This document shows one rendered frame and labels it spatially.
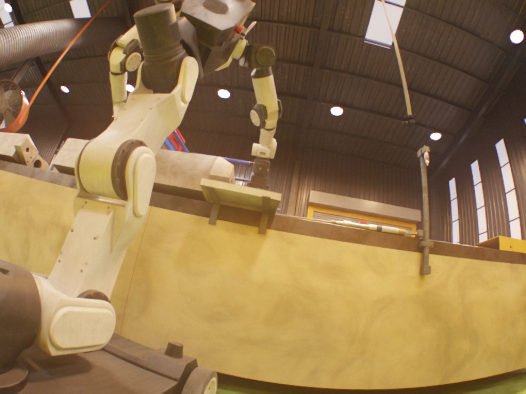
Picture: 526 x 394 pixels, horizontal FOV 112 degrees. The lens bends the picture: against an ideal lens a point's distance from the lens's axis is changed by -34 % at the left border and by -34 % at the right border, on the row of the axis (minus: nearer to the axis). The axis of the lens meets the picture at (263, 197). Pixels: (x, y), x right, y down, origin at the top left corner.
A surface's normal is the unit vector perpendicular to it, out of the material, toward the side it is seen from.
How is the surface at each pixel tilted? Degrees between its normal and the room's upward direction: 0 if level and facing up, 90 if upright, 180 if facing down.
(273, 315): 90
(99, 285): 90
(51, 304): 64
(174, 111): 113
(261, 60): 133
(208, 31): 164
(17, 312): 78
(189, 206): 90
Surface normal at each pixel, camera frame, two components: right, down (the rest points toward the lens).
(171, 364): 0.07, -0.91
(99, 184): -0.20, 0.56
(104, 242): 0.98, 0.14
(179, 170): 0.04, -0.51
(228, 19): 0.41, -0.23
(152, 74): -0.20, 0.78
